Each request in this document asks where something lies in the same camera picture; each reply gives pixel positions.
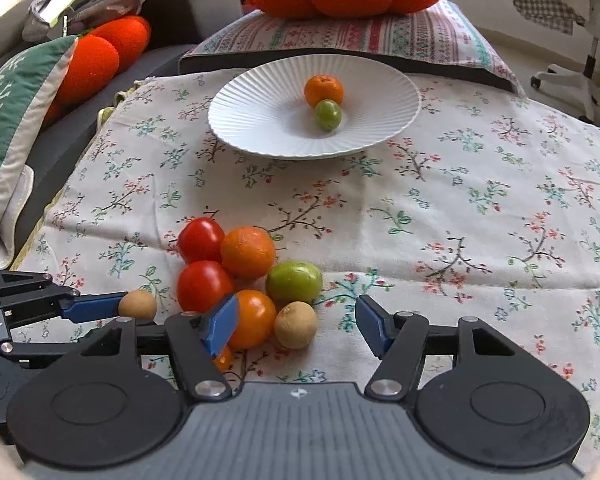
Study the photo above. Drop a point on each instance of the green snowflake pillow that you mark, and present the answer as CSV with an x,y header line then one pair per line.
x,y
10,110

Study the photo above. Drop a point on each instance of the striped patterned cushion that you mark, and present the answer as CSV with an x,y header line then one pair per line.
x,y
380,35

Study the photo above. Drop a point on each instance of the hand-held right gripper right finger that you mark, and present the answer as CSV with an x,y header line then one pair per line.
x,y
372,325

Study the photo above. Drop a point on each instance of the yellow-green quilted mat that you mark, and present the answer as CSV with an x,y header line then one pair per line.
x,y
105,115

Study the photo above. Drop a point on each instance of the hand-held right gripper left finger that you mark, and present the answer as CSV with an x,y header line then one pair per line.
x,y
222,325

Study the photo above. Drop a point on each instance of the white ribbed plate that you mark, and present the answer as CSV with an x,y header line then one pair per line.
x,y
260,120

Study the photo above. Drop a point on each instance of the floral printed cloth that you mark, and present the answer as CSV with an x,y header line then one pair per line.
x,y
430,210

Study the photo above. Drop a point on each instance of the brown longan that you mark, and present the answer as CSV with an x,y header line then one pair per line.
x,y
296,325
137,305

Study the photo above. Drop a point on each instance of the pile of clutter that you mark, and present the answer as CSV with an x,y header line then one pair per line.
x,y
95,5

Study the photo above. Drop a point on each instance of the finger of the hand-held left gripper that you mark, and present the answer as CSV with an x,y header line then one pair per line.
x,y
40,349
95,306

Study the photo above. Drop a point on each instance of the long orange plush pillow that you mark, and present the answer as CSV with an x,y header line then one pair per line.
x,y
95,60

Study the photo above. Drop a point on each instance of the small orange tomato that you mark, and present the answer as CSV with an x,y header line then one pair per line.
x,y
225,361

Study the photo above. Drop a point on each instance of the white office chair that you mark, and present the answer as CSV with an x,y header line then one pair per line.
x,y
587,70

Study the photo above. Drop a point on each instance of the green round fruit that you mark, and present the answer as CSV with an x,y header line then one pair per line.
x,y
294,284
327,116

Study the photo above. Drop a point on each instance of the orange mandarin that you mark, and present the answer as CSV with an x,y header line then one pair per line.
x,y
247,252
324,90

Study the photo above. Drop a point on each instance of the grey sofa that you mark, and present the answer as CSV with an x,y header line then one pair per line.
x,y
195,5

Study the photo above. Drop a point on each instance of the red tomato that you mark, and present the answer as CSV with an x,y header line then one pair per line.
x,y
200,240
202,285

